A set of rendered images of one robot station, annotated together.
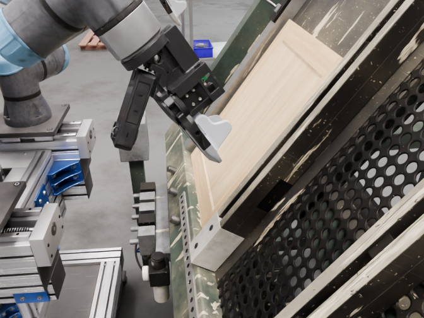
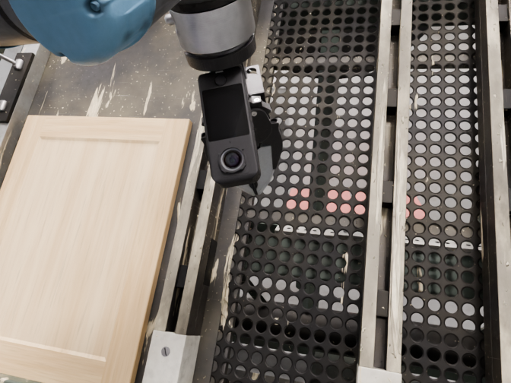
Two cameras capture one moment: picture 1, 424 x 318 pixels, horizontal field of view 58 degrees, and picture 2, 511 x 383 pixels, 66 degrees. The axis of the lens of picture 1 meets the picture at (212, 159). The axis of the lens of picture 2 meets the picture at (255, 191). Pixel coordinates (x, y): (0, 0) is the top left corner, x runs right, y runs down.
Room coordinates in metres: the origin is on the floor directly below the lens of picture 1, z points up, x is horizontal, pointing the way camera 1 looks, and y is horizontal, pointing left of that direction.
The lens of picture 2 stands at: (0.32, 0.46, 1.43)
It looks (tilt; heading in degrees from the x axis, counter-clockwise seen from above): 15 degrees down; 292
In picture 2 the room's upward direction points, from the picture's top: straight up
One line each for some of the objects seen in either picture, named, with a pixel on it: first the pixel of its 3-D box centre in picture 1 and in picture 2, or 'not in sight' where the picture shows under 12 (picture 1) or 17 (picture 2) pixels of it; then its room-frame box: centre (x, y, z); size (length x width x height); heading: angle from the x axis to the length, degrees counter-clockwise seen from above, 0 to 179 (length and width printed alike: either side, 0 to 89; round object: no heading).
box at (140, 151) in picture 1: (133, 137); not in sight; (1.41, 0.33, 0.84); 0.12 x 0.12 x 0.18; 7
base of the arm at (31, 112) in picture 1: (24, 104); not in sight; (1.19, 0.63, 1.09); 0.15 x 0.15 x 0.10
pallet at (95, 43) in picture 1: (109, 38); not in sight; (6.06, 1.61, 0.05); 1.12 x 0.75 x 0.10; 2
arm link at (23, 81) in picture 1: (17, 70); not in sight; (1.19, 0.63, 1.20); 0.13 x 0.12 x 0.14; 159
